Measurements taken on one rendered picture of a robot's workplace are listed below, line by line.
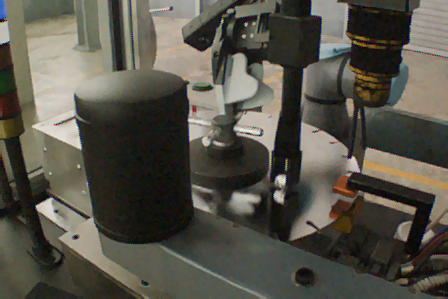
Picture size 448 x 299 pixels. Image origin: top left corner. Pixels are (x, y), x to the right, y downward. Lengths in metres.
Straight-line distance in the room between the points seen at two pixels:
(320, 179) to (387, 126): 0.15
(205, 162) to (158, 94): 0.28
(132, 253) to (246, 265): 0.07
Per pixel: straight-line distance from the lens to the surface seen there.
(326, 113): 1.04
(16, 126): 0.57
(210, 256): 0.20
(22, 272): 0.68
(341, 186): 0.41
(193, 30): 0.56
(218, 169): 0.45
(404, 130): 0.56
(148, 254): 0.22
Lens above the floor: 1.18
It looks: 25 degrees down
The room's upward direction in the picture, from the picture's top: straight up
